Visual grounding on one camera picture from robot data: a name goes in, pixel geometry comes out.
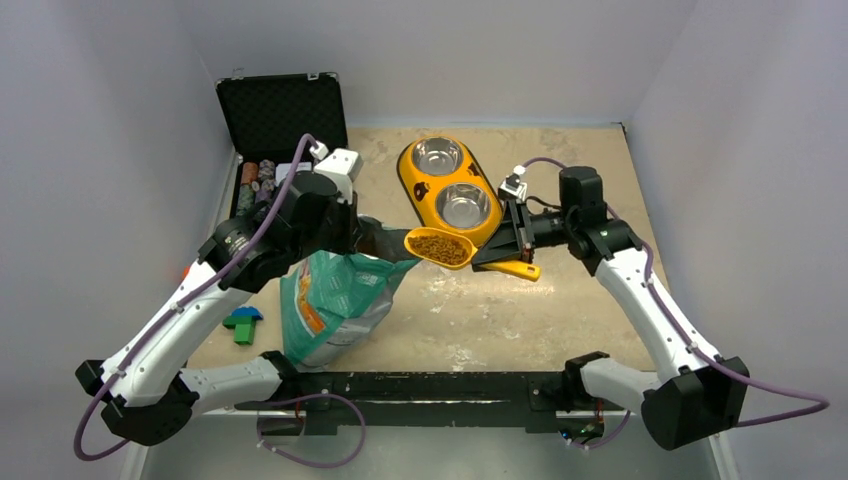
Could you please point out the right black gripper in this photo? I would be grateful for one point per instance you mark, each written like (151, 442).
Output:
(512, 240)

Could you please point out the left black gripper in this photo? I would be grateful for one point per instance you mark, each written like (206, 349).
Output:
(352, 227)

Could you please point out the yellow plastic scoop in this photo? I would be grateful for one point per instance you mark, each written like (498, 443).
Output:
(450, 250)

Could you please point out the green dog food bag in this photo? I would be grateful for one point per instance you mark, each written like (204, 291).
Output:
(332, 302)

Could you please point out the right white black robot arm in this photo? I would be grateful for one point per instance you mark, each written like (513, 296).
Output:
(694, 392)

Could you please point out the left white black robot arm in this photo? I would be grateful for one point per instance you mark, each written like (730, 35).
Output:
(145, 391)

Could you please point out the yellow double pet bowl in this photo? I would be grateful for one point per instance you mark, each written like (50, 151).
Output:
(448, 189)

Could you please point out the green blue toy blocks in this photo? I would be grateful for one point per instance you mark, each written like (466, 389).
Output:
(243, 322)

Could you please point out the black poker chip case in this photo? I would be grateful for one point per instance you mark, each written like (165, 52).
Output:
(267, 115)

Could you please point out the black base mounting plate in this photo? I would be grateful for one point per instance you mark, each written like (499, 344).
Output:
(534, 402)

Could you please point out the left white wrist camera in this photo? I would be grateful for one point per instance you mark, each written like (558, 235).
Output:
(342, 166)

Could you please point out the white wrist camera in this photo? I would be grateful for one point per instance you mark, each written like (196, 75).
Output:
(342, 166)
(513, 187)

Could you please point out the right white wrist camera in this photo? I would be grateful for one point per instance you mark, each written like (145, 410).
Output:
(513, 187)

